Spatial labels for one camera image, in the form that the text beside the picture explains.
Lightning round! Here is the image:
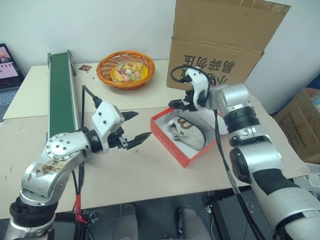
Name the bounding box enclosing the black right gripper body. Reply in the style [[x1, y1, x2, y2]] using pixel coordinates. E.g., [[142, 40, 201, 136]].
[[182, 87, 199, 112]]

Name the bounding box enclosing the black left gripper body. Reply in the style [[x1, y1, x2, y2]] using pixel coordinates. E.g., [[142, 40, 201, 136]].
[[107, 126, 131, 151]]

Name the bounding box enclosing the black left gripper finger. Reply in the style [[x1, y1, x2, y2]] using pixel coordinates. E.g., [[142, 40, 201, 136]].
[[126, 131, 153, 151], [122, 111, 140, 124]]

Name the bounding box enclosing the orange shoebox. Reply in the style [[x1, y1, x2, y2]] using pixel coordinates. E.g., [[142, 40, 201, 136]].
[[150, 107, 229, 169]]

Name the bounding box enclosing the white sneaker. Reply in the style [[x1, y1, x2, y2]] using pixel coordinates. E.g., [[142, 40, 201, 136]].
[[167, 116, 207, 151]]

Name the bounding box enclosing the clear bag of candies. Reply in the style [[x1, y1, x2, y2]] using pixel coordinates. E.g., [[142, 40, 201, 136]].
[[109, 57, 150, 84]]

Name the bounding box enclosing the orange wicker basket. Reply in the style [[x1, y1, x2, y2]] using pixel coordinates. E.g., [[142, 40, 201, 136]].
[[96, 50, 156, 91]]

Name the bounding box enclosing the large open cardboard box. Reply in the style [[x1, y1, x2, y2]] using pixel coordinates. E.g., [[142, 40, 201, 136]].
[[166, 0, 292, 101]]

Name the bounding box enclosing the green conveyor belt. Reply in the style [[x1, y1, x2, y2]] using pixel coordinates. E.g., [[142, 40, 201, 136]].
[[45, 49, 81, 141]]

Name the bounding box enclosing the dark rounded shape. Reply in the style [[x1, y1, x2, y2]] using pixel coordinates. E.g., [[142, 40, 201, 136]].
[[176, 205, 211, 240]]

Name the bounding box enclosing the printed brown cardboard carton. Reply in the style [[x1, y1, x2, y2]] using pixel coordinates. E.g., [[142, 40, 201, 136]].
[[273, 87, 320, 165]]

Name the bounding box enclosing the laptop computer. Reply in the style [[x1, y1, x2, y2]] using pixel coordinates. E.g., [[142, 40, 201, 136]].
[[0, 42, 24, 121]]

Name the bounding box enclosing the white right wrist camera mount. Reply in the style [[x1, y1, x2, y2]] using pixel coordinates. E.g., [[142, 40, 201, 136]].
[[185, 67, 214, 111]]

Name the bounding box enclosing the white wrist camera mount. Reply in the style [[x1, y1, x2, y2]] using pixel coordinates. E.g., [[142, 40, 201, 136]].
[[90, 100, 125, 154], [185, 67, 214, 111]]

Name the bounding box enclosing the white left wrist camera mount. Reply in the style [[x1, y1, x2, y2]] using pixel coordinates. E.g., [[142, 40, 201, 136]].
[[90, 100, 125, 154]]

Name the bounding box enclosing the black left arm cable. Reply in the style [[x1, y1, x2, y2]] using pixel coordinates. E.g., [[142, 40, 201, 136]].
[[71, 84, 104, 225]]

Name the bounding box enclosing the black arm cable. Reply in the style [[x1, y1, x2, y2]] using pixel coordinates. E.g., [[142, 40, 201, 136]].
[[71, 84, 104, 225], [170, 65, 267, 240]]

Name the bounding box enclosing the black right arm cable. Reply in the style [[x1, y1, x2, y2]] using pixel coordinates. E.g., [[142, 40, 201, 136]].
[[170, 65, 267, 240]]

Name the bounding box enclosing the black table frame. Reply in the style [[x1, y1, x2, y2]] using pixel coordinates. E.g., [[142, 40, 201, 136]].
[[204, 191, 253, 240]]

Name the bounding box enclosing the white wire basket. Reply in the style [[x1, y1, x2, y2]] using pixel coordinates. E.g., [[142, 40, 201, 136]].
[[291, 161, 320, 194]]

